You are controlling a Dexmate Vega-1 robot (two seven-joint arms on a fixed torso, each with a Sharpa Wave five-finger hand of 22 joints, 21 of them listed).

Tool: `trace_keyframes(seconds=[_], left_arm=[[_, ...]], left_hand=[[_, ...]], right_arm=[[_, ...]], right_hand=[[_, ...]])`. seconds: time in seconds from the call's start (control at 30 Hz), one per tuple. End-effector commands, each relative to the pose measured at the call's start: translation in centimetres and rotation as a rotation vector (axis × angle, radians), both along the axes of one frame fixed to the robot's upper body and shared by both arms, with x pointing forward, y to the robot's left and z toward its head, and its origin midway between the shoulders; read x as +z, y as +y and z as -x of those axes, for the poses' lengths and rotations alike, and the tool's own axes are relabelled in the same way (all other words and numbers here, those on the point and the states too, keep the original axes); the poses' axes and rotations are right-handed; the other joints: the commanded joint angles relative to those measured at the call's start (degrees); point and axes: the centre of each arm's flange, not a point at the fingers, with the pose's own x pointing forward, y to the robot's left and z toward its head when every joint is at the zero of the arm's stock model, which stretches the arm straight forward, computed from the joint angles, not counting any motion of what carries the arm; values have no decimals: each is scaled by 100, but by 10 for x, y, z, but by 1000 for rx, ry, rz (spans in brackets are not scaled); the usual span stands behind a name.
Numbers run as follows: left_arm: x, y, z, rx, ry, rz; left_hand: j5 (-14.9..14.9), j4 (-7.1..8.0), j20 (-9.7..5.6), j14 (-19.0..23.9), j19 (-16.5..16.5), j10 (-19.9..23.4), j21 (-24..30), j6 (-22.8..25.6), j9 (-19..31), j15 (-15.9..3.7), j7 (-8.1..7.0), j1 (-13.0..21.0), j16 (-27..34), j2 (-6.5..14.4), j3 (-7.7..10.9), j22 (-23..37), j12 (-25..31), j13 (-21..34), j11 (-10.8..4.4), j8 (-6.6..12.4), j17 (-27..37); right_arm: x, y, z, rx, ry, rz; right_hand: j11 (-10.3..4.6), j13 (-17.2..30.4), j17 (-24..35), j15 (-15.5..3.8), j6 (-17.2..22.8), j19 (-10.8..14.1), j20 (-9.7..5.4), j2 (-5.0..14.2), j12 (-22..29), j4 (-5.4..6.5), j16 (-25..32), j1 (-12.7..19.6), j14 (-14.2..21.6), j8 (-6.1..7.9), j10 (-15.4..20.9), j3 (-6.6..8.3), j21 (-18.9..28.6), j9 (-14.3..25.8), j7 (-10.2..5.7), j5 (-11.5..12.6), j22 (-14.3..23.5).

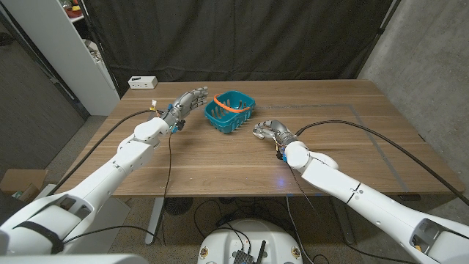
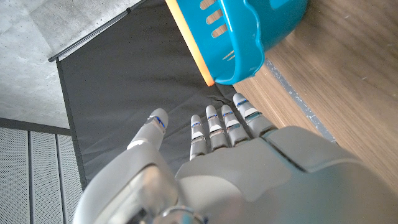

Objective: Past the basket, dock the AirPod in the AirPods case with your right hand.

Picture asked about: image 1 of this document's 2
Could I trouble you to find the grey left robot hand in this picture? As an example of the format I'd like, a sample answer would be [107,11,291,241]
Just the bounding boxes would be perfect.
[160,86,209,133]

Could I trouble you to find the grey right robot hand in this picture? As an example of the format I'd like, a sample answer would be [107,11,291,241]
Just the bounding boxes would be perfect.
[252,119,298,150]

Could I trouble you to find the white power strip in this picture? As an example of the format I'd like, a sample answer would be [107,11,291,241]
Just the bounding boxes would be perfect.
[128,76,159,90]

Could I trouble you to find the black curtain backdrop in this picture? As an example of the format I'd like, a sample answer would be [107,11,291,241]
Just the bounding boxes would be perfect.
[78,0,395,98]

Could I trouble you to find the black round fan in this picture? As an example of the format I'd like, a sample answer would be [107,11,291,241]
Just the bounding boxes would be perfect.
[163,197,194,216]

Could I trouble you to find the grey table leg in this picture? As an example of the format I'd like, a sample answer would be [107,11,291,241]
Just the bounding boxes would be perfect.
[333,203,355,246]
[144,197,166,246]

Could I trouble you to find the white robot torso base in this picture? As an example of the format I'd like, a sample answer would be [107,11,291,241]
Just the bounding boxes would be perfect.
[196,219,304,264]

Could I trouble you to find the black antenna module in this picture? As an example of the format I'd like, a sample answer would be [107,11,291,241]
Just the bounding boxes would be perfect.
[232,240,267,264]

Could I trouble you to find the white cabinet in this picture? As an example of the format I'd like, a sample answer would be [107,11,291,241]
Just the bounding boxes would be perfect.
[0,0,121,117]

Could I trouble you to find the cardboard box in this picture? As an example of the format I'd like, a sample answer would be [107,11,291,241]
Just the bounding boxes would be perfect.
[0,168,49,202]

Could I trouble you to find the teal basket with orange handle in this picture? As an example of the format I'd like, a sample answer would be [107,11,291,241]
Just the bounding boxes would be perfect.
[203,89,256,134]

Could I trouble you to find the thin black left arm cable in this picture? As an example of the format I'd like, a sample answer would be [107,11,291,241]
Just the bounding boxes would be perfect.
[62,133,173,246]

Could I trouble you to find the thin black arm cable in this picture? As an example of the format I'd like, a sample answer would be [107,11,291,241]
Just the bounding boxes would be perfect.
[285,163,415,264]
[62,133,173,246]

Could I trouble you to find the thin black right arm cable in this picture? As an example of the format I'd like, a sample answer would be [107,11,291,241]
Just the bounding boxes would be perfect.
[285,163,415,264]

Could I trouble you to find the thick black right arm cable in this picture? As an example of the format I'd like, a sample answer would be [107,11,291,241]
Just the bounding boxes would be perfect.
[295,120,469,207]

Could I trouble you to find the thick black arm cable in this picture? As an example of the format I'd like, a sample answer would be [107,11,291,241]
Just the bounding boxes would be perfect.
[49,109,164,194]
[295,120,469,207]

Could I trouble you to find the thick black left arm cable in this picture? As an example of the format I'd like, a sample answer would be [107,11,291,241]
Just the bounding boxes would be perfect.
[49,109,164,194]

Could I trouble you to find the grey floor cable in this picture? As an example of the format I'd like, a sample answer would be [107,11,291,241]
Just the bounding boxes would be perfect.
[285,195,316,264]

